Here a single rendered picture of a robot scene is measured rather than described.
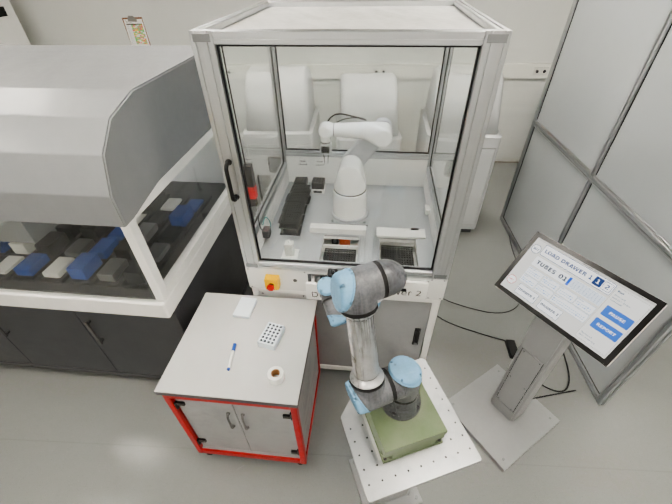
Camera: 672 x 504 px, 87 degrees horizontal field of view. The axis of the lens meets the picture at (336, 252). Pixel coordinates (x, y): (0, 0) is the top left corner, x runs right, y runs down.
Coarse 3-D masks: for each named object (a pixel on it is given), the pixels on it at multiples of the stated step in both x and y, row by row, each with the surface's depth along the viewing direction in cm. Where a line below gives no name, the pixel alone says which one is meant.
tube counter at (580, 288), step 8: (560, 272) 152; (560, 280) 151; (568, 280) 149; (576, 280) 147; (576, 288) 147; (584, 288) 145; (584, 296) 144; (592, 296) 142; (600, 296) 141; (600, 304) 140
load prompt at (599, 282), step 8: (544, 248) 158; (552, 248) 156; (544, 256) 157; (552, 256) 155; (560, 256) 153; (560, 264) 152; (568, 264) 150; (576, 264) 149; (576, 272) 148; (584, 272) 146; (592, 272) 144; (584, 280) 145; (592, 280) 144; (600, 280) 142; (608, 280) 140; (600, 288) 141; (608, 288) 140
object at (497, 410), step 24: (528, 336) 176; (552, 336) 164; (528, 360) 182; (552, 360) 170; (480, 384) 230; (504, 384) 204; (528, 384) 188; (456, 408) 218; (480, 408) 217; (504, 408) 211; (528, 408) 217; (480, 432) 207; (504, 432) 206; (528, 432) 206; (504, 456) 197
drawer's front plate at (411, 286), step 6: (408, 282) 176; (414, 282) 175; (420, 282) 175; (426, 282) 175; (408, 288) 178; (414, 288) 178; (420, 288) 177; (426, 288) 177; (396, 294) 182; (414, 294) 180; (420, 294) 180; (426, 294) 180
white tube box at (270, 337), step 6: (270, 324) 174; (276, 324) 173; (264, 330) 171; (270, 330) 171; (276, 330) 170; (282, 330) 171; (264, 336) 168; (270, 336) 168; (276, 336) 169; (258, 342) 166; (264, 342) 165; (270, 342) 165; (276, 342) 166; (270, 348) 166
